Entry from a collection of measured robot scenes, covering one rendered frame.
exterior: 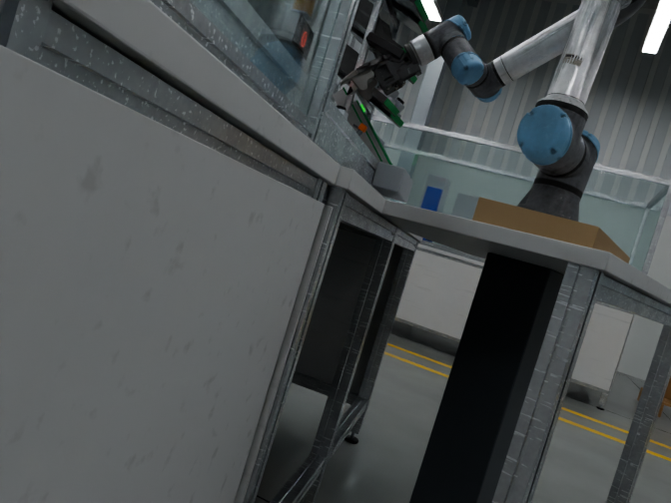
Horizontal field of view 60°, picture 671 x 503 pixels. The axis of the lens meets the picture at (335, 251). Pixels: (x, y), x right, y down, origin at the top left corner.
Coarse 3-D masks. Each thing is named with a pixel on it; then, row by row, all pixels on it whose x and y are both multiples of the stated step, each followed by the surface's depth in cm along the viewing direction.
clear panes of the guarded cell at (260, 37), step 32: (192, 0) 43; (224, 0) 47; (256, 0) 52; (288, 0) 59; (320, 0) 67; (224, 32) 49; (256, 32) 54; (288, 32) 61; (320, 32) 70; (256, 64) 56; (288, 64) 64; (320, 64) 73; (288, 96) 66
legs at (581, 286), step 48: (480, 288) 140; (528, 288) 133; (576, 288) 93; (624, 288) 105; (480, 336) 138; (528, 336) 131; (576, 336) 91; (480, 384) 136; (528, 384) 138; (432, 432) 142; (480, 432) 134; (528, 432) 94; (432, 480) 140; (480, 480) 132; (528, 480) 92; (624, 480) 156
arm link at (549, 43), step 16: (640, 0) 135; (624, 16) 139; (544, 32) 148; (560, 32) 146; (528, 48) 150; (544, 48) 148; (560, 48) 148; (496, 64) 155; (512, 64) 152; (528, 64) 151; (496, 80) 155; (512, 80) 156; (480, 96) 160; (496, 96) 161
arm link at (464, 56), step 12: (456, 36) 150; (444, 48) 151; (456, 48) 148; (468, 48) 148; (444, 60) 152; (456, 60) 147; (468, 60) 146; (480, 60) 148; (456, 72) 148; (468, 72) 147; (480, 72) 148; (468, 84) 150
